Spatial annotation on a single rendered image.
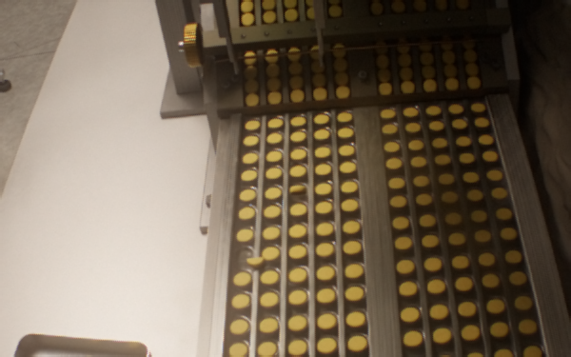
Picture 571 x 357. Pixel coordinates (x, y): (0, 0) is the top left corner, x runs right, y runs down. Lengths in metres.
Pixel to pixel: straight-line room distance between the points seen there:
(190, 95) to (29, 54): 1.86
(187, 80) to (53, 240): 0.24
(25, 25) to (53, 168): 2.07
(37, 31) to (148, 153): 2.03
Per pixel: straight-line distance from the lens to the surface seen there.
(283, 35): 0.64
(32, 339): 0.74
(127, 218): 0.83
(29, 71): 2.69
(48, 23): 2.92
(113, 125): 0.94
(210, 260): 0.55
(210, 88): 0.67
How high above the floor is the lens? 1.35
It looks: 42 degrees down
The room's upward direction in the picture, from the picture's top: 10 degrees counter-clockwise
